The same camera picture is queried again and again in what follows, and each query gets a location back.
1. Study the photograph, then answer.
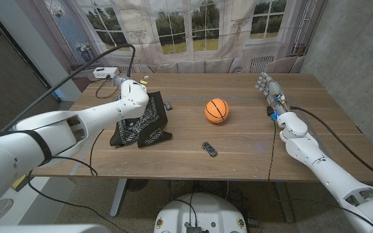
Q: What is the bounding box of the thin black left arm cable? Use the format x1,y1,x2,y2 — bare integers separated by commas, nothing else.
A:
27,128,132,233

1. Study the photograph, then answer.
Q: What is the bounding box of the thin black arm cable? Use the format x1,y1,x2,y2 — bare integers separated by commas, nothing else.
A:
27,128,132,233
267,119,373,228

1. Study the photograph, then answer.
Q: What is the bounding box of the white power box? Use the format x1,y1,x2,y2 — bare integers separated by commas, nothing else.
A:
93,67,120,80

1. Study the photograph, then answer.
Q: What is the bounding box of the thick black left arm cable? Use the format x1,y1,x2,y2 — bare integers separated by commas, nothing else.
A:
0,43,137,140

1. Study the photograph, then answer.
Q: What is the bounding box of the black paisley bandana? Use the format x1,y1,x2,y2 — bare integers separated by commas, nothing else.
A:
109,91,174,149

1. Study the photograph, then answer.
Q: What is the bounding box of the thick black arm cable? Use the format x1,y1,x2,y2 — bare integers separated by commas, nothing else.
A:
0,43,137,140
289,105,373,185

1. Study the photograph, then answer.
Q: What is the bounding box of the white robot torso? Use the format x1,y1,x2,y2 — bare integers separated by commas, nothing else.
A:
153,192,248,233

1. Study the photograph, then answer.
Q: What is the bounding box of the printed window backdrop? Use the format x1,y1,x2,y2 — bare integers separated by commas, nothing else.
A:
42,0,328,74

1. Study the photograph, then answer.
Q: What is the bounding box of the small orange basketball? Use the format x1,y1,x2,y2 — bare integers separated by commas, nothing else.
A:
204,98,231,124

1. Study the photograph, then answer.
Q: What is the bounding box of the black power box cable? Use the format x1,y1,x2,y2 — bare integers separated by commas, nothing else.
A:
95,77,120,100

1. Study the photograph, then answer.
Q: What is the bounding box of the yellow black floor object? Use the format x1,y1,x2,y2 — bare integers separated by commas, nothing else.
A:
10,174,28,192

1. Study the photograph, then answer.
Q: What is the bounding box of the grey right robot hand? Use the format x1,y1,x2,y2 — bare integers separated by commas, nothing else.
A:
254,71,288,116

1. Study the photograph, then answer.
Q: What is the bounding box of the black torso cable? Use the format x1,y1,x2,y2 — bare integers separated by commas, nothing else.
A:
173,192,199,227

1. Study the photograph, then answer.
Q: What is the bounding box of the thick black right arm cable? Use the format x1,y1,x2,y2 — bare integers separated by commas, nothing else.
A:
289,105,373,185

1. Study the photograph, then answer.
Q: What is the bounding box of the small black remote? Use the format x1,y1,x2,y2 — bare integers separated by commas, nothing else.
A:
201,141,218,158

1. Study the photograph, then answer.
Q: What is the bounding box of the white sneaker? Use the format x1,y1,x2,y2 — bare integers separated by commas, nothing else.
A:
0,197,14,223

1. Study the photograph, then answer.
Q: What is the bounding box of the black round floor object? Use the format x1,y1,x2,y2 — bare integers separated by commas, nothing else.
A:
124,179,150,192

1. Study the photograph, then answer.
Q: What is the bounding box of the white table leg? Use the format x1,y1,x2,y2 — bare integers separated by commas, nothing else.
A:
109,178,128,217

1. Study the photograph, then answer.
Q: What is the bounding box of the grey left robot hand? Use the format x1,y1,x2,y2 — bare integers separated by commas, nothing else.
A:
112,75,132,87

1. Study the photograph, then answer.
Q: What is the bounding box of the grey table leg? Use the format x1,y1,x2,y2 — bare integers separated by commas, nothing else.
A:
275,181,295,223

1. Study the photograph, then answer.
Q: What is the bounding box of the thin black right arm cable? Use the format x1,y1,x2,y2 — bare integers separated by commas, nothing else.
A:
267,119,373,228

